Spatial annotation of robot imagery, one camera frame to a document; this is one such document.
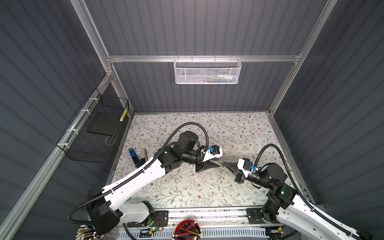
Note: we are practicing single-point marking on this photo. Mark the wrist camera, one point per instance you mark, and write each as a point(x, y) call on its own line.
point(213, 153)
point(246, 167)

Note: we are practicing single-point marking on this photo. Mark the silver metal keyring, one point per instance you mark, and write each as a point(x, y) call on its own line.
point(222, 168)

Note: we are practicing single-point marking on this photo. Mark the black foam pad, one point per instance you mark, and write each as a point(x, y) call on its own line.
point(105, 124)

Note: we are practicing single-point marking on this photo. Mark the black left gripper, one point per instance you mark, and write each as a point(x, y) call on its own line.
point(204, 165)

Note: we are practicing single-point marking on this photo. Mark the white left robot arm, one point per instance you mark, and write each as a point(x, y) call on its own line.
point(107, 208)

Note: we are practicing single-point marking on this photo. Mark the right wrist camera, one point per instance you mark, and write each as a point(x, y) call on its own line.
point(246, 167)

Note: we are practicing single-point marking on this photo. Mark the white slotted cable duct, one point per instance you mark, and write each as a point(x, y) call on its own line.
point(228, 233)

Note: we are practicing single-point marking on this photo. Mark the red pencil cup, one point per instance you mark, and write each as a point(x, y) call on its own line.
point(188, 230)

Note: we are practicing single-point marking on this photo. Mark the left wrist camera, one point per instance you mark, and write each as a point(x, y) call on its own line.
point(213, 153)

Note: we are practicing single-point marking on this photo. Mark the black wire basket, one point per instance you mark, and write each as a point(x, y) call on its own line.
point(79, 145)

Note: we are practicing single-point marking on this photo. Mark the clear pencil cup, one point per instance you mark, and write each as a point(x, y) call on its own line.
point(88, 232)

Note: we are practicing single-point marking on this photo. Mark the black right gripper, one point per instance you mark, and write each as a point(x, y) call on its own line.
point(239, 177)

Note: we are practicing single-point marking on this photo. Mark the yellow marker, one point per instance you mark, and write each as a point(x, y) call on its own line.
point(123, 115)

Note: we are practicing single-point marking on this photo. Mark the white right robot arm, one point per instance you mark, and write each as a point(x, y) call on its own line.
point(287, 205)

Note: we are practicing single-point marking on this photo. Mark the white mesh basket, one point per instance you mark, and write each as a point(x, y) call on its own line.
point(207, 71)

